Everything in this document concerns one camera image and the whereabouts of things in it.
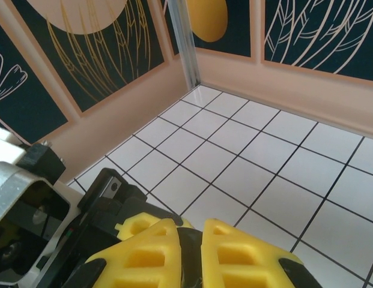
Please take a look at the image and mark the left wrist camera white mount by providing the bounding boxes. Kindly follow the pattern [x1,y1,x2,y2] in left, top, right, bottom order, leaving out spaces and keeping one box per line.
[0,125,85,286]

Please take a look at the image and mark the aluminium corner post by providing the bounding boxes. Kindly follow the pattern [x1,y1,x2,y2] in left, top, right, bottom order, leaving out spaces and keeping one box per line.
[166,0,202,89]

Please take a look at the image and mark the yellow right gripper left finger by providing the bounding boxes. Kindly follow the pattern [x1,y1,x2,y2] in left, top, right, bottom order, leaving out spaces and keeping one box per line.
[83,218,183,288]

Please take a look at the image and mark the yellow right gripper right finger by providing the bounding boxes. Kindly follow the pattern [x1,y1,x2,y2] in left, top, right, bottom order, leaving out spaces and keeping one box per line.
[201,218,324,288]

